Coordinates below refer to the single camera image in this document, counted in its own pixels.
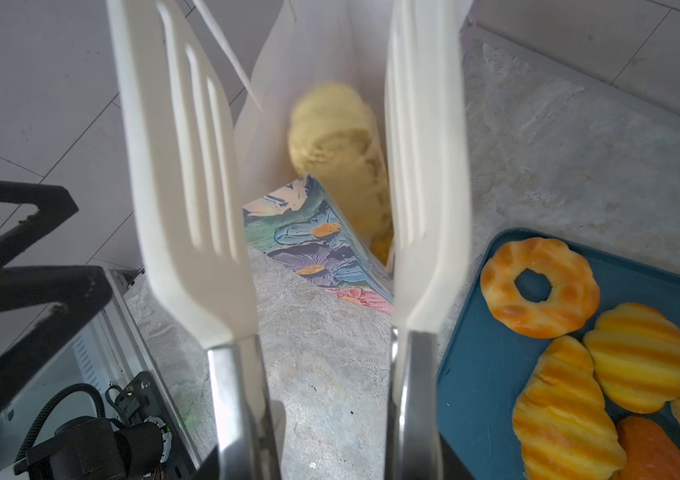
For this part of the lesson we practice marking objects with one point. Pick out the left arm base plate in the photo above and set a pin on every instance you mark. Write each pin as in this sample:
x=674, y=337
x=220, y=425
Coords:
x=148, y=420

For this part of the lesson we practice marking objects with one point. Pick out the small striped fake bun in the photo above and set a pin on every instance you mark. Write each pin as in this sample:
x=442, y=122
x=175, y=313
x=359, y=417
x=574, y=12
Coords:
x=636, y=355

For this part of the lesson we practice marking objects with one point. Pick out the floral paper bag white handles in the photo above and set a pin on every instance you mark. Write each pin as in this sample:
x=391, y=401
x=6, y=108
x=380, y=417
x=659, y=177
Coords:
x=316, y=180

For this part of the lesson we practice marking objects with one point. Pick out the reddish brown fake croissant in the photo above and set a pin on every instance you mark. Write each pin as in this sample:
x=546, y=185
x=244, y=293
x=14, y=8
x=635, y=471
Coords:
x=651, y=454

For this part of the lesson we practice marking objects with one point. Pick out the dark teal plastic tray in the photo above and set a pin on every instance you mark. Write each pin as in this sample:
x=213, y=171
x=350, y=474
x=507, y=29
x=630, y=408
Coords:
x=487, y=365

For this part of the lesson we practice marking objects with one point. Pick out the long fake croissant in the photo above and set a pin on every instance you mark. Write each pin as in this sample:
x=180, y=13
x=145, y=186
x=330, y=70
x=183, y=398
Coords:
x=561, y=421

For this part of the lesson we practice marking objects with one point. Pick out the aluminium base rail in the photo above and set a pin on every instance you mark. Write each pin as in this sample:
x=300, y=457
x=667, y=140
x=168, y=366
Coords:
x=130, y=360

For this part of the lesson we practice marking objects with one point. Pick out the ridged fake bread loaf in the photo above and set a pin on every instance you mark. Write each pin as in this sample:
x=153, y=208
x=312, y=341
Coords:
x=333, y=136

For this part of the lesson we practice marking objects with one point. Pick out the fake ring donut bread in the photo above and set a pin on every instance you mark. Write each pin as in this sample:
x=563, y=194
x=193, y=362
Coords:
x=540, y=288

